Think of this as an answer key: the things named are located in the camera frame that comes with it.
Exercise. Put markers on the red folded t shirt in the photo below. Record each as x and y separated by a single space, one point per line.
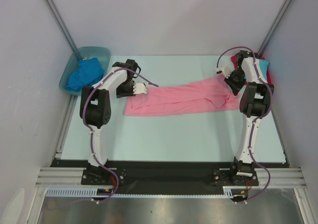
233 60

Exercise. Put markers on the teal plastic bin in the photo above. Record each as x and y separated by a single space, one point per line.
102 54

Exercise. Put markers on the right aluminium corner post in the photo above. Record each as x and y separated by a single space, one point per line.
274 26

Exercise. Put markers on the blue crumpled t shirt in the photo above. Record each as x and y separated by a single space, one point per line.
88 73

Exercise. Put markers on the pink t shirt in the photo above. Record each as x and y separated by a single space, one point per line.
208 95

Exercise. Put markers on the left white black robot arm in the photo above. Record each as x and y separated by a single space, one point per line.
95 104

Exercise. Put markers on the left aluminium corner post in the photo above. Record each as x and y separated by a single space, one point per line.
61 24

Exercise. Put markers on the front aluminium rail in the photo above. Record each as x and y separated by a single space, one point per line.
72 176

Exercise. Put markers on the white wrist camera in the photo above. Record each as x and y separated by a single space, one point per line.
226 71
139 88

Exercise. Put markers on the teal folded t shirt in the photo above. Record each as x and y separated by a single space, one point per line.
263 64

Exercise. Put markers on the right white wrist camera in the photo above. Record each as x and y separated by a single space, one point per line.
226 71

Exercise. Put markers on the aluminium corner post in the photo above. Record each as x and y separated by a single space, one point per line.
61 24
274 26

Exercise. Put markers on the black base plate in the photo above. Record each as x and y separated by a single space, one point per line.
156 178

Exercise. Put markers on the right slotted cable duct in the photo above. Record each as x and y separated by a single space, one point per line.
237 192

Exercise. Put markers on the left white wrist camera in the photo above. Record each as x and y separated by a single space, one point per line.
139 88

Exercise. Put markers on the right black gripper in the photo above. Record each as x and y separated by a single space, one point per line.
233 84

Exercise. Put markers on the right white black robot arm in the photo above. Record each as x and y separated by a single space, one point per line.
255 104

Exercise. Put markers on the slotted cable duct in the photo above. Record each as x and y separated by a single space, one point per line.
237 192
79 192

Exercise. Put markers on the left slotted cable duct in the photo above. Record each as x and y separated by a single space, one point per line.
79 192

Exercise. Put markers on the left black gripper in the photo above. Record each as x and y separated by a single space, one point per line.
119 93

